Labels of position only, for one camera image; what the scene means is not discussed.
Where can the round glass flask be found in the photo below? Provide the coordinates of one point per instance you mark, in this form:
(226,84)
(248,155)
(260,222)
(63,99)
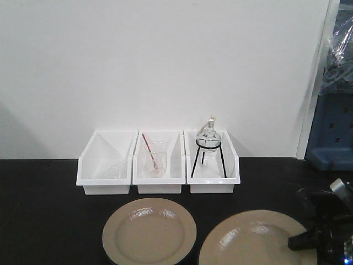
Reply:
(207,139)

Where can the blue-grey pegboard drying rack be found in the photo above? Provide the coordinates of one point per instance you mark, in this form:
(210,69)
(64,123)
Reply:
(330,142)

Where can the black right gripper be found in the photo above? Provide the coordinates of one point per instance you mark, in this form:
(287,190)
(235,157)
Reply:
(333,221)

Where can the clear glass beaker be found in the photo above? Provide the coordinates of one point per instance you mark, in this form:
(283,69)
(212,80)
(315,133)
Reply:
(159,151)

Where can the right white plastic bin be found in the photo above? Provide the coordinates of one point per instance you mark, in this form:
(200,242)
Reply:
(210,178)

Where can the middle white plastic bin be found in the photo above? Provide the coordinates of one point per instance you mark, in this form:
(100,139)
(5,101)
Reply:
(175,176)

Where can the left white plastic bin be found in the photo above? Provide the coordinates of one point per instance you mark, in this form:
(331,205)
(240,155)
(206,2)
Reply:
(102,145)

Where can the white plastic bin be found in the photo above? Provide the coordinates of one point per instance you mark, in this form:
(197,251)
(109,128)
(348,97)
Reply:
(175,176)
(102,145)
(210,178)

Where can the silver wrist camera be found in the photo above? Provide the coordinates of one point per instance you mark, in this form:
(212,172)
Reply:
(342,188)

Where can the red stirring rod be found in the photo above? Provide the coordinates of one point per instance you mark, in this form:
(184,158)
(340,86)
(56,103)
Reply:
(156,168)

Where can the plastic bag of pegs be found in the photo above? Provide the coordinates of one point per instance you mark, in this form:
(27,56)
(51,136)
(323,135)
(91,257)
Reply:
(337,77)

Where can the beige round plate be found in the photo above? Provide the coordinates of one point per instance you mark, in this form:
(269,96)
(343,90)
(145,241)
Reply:
(149,231)
(255,237)

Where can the clear glass funnel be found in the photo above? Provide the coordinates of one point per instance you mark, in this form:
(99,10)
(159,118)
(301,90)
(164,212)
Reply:
(112,169)

